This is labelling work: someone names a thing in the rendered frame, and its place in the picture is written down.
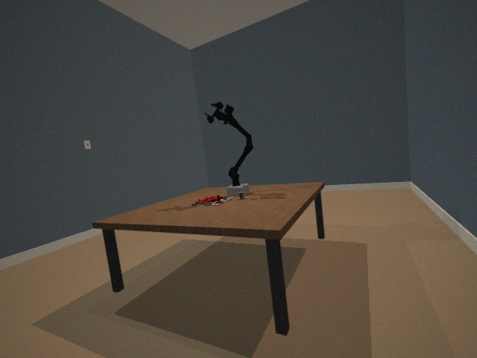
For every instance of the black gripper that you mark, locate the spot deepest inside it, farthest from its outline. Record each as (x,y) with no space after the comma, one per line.
(216,114)

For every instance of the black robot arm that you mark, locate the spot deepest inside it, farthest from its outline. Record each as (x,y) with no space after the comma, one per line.
(228,117)

